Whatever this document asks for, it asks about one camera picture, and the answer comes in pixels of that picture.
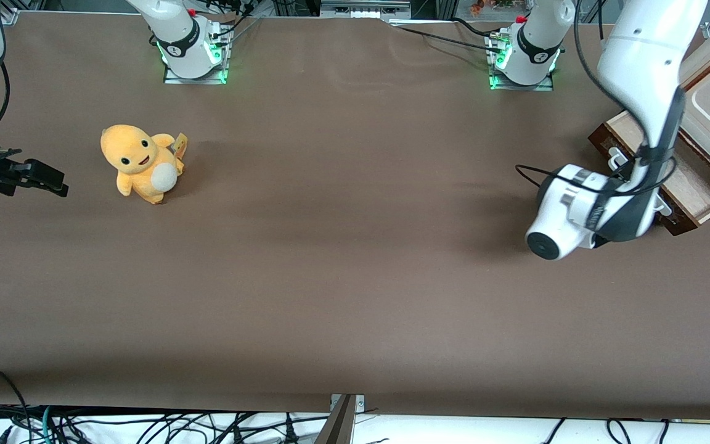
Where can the grey metal profile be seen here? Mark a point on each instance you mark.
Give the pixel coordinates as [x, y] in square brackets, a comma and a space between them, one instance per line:
[341, 425]

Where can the small metal bracket plate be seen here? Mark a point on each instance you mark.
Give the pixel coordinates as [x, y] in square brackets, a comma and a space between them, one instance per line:
[360, 402]

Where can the yellow plush toy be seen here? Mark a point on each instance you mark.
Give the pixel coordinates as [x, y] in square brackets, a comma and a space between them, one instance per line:
[133, 154]

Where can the clear arm base plate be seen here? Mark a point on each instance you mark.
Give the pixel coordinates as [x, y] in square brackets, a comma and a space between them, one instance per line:
[524, 86]
[198, 79]

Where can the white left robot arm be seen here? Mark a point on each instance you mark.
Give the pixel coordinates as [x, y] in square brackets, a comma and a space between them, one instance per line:
[638, 55]

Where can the aluminium frame piece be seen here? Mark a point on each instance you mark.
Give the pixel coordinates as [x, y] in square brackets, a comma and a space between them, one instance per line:
[364, 7]

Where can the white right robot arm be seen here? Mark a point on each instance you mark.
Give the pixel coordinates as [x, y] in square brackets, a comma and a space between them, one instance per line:
[179, 31]

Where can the dark wooden drawer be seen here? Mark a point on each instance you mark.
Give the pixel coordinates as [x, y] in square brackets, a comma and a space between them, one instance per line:
[700, 191]

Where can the orange background objects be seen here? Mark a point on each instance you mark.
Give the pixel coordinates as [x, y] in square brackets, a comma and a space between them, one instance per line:
[484, 6]

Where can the brown table cover sheet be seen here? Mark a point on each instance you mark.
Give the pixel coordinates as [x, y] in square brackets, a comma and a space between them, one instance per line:
[355, 259]

